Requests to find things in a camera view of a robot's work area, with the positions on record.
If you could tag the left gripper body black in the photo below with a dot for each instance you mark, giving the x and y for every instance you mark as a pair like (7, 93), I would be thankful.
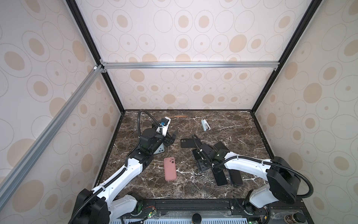
(166, 139)

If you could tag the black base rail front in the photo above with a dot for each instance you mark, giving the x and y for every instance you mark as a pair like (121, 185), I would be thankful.
(212, 211)

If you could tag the brown wooden stick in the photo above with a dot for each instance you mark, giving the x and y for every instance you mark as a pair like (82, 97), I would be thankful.
(179, 117)

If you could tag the black phone case horizontal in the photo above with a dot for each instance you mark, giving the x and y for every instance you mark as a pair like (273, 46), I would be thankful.
(190, 143)

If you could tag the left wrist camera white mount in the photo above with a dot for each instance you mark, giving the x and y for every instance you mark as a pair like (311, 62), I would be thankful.
(164, 125)

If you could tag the light blue phone case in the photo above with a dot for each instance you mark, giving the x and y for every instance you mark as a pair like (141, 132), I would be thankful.
(160, 149)

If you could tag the black round button right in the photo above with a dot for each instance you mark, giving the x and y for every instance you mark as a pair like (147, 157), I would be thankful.
(295, 218)

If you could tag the black knob front centre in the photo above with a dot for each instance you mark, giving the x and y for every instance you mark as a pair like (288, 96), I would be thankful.
(196, 219)

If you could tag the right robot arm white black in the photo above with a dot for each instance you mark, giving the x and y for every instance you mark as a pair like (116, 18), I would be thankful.
(284, 184)

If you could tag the black phone tilted far right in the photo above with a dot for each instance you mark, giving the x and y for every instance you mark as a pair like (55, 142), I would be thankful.
(221, 145)

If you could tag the pink phone case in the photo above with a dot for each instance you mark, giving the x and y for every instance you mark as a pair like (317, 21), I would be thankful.
(170, 169)

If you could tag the black phone middle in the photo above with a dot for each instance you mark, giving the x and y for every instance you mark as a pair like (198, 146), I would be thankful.
(219, 176)

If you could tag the diagonal aluminium rail left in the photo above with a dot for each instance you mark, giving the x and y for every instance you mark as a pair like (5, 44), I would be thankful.
(27, 162)

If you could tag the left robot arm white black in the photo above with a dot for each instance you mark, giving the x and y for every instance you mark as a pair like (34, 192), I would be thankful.
(99, 205)

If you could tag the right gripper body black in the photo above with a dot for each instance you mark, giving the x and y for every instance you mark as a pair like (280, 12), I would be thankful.
(206, 163)

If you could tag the horizontal aluminium rail back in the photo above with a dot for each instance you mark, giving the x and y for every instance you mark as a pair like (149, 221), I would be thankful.
(188, 65)

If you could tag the small white blue box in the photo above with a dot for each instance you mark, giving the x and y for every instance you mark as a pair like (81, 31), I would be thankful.
(205, 125)

